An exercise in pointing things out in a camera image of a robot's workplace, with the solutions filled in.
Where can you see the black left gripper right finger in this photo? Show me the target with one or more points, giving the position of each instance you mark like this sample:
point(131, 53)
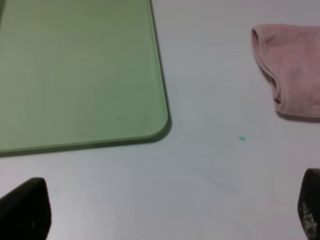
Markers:
point(308, 205)

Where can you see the pink fluffy towel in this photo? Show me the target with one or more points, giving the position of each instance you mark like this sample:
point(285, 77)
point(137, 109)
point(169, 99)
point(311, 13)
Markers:
point(289, 58)

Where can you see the light green plastic tray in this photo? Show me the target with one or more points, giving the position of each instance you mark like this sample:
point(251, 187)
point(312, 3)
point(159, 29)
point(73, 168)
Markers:
point(77, 74)

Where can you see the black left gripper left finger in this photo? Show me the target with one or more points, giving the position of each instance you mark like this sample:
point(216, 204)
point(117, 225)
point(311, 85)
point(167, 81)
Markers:
point(25, 212)

